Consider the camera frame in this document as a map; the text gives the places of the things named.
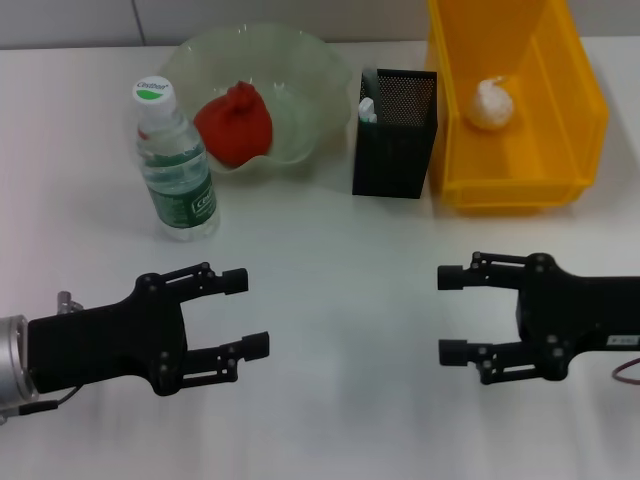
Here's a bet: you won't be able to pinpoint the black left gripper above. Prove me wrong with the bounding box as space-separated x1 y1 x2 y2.
27 260 272 398

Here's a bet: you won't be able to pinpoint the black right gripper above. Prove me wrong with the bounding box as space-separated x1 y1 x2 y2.
436 251 640 386

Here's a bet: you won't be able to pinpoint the clear water bottle green label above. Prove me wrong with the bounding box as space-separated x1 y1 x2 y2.
131 74 222 243

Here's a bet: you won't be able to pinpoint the red ball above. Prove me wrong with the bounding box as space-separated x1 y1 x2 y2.
193 79 276 169

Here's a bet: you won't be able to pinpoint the white paper ball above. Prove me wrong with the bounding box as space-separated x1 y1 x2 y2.
466 75 517 132

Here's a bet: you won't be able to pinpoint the green utility knife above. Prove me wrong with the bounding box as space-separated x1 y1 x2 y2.
358 97 380 126

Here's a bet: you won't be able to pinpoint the grey glitter pen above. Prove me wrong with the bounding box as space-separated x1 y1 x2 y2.
362 69 381 104

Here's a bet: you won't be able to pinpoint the black mesh pen holder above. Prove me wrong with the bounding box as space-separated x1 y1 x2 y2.
351 68 439 200

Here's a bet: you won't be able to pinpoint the green glass fruit bowl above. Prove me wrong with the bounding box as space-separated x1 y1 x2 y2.
159 22 353 177

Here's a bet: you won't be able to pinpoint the yellow plastic bin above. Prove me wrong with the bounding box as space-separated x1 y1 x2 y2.
424 0 611 216

